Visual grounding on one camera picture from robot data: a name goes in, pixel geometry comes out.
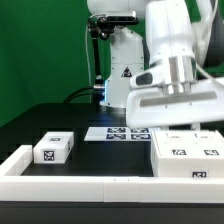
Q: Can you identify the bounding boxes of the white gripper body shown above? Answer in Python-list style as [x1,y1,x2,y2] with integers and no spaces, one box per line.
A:
[126,78,224,129]

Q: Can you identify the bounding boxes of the white cabinet door panel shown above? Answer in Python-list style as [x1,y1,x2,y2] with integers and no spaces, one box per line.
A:
[192,131,224,162]
[151,131,197,168]

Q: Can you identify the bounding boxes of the white cabinet body box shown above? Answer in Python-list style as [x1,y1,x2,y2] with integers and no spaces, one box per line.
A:
[150,131,224,178]

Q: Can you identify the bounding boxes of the white cabinet top block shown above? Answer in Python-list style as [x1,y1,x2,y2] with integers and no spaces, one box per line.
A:
[33,132,74,164]

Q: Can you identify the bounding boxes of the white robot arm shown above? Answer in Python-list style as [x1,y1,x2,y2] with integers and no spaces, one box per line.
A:
[87,0,224,128]

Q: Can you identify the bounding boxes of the white marker sheet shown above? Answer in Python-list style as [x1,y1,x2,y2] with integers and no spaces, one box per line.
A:
[84,127,157,141]

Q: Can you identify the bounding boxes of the white table border fence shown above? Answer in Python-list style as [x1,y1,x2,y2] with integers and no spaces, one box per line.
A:
[0,145,224,204]

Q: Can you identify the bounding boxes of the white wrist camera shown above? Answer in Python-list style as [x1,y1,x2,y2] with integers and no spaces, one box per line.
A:
[130,65,165,90]

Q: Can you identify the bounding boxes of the black base cables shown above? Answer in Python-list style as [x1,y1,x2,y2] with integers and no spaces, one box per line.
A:
[63,87,101,104]

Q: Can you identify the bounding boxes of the grey depth camera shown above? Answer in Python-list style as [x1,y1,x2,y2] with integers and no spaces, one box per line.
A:
[106,11,138,24]

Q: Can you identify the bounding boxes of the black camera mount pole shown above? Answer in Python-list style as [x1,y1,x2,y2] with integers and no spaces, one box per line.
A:
[87,16,108,91]

